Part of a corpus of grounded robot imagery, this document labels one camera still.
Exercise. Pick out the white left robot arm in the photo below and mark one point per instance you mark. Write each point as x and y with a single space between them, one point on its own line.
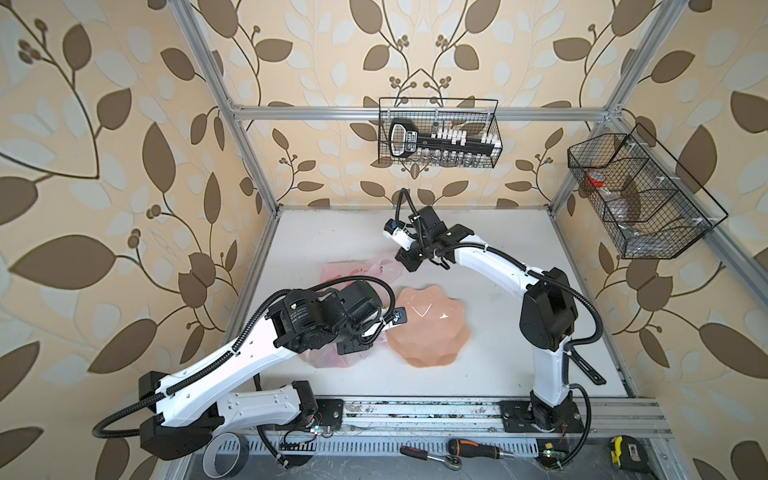
177 414

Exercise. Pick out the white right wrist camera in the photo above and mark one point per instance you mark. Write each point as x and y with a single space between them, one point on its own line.
423 228

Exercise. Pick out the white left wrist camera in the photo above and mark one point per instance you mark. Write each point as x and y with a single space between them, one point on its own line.
398 318

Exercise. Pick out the peach wavy fruit plate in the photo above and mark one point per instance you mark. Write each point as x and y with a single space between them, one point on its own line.
435 331

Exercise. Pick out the back wire basket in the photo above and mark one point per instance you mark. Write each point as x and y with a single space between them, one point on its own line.
473 115

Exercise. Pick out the right wire basket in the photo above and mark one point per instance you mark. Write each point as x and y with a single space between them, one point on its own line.
651 204

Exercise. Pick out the orange black screwdriver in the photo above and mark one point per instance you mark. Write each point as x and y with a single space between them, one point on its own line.
464 448

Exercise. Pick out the aluminium frame post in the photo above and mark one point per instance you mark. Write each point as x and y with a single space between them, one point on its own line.
185 18

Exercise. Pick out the black socket set holder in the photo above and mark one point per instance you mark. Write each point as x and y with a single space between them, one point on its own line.
405 139

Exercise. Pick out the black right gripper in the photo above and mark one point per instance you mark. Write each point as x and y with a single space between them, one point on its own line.
410 264

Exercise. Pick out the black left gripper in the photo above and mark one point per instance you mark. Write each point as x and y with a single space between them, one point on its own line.
354 346

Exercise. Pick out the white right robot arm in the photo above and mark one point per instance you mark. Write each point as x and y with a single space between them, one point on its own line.
554 318

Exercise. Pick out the black tape roll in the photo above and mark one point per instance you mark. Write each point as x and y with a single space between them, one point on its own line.
225 456

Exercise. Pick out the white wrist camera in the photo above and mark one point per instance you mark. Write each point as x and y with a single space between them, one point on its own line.
423 228
398 318

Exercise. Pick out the yellow black tape measure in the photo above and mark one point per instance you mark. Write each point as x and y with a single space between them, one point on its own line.
627 453

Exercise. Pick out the red handled ratchet wrench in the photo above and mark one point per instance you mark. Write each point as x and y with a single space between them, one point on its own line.
449 461

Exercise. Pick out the wire basket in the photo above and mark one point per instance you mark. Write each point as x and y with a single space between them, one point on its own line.
651 204
473 115

